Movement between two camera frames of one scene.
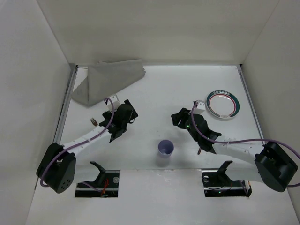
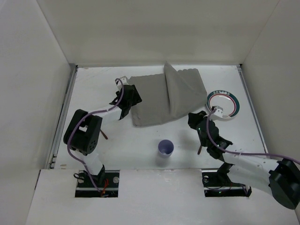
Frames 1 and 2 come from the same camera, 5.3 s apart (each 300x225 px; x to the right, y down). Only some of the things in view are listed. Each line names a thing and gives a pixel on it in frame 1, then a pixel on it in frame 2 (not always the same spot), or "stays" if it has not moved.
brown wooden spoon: [199, 150] stays
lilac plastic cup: [165, 147] stays
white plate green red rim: [222, 104] stays
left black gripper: [129, 112] to [131, 96]
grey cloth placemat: [105, 78] to [167, 96]
